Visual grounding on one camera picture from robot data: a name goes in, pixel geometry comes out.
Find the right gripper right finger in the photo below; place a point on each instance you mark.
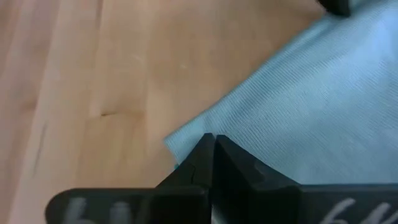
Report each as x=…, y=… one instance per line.
x=248, y=189

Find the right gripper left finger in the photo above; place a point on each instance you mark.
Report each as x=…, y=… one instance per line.
x=200, y=168

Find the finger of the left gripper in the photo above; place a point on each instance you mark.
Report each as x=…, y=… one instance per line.
x=334, y=6

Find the light blue microfiber towel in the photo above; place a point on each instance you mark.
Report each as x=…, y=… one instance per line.
x=311, y=109

